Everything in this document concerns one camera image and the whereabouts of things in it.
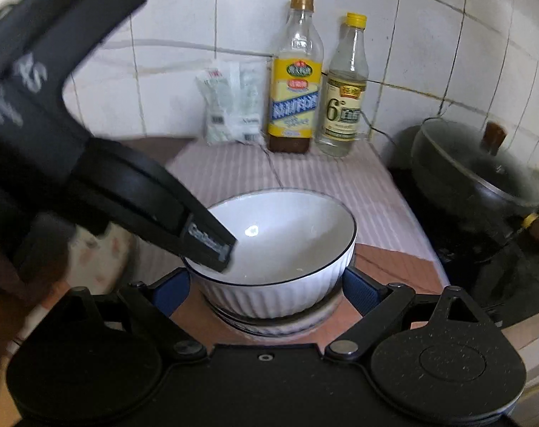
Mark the pink rabbit print plate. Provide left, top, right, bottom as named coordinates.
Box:
left=67, top=225, right=135, bottom=297

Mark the striped brown table cloth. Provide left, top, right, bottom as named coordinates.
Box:
left=131, top=136, right=450, bottom=335

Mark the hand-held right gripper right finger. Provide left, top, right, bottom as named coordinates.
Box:
left=325, top=267, right=480, bottom=359

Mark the black cooking pot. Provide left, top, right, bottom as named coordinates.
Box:
left=410, top=142, right=539, bottom=251

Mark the glass pot lid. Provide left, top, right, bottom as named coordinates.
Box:
left=413, top=118, right=539, bottom=209

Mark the white ribbed bowl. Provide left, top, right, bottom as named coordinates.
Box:
left=183, top=189, right=358, bottom=318
left=202, top=296, right=344, bottom=338

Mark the yellow label glass bottle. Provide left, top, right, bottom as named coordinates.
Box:
left=266, top=0, right=324, bottom=154

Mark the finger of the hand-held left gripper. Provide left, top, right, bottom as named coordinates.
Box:
left=179, top=208, right=238, bottom=273

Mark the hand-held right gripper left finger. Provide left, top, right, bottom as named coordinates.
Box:
left=67, top=269, right=208, bottom=364

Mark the clear vinegar bottle yellow cap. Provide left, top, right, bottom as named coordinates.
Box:
left=316, top=12, right=370, bottom=158

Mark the white plastic packet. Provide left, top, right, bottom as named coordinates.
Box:
left=195, top=58, right=264, bottom=146

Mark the black gas stove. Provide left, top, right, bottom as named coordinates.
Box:
left=387, top=164, right=539, bottom=328

